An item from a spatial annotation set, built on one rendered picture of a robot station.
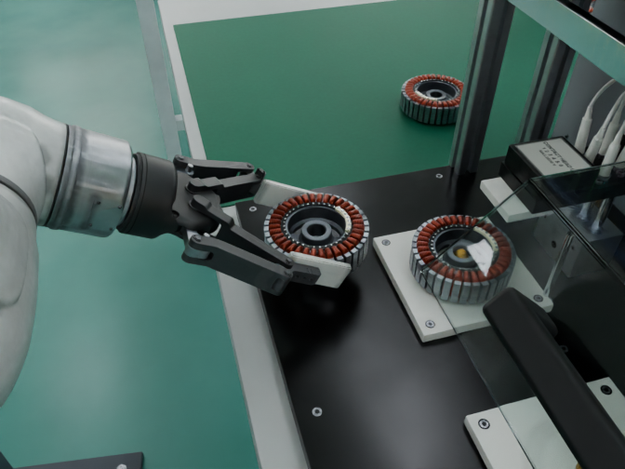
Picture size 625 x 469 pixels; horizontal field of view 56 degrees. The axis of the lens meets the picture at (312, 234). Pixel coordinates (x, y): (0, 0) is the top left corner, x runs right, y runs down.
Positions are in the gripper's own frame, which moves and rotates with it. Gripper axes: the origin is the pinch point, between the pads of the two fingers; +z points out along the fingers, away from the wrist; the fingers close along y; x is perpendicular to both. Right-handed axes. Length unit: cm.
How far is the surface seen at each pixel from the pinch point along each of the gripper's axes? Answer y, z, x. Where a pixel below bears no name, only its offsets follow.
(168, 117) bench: -131, 19, -59
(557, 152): 4.6, 16.6, 19.7
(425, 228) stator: 1.5, 11.6, 5.3
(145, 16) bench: -131, 2, -30
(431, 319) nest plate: 10.9, 10.7, 0.5
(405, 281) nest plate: 5.2, 10.3, 0.3
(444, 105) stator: -27.3, 27.6, 10.3
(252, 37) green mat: -67, 10, -4
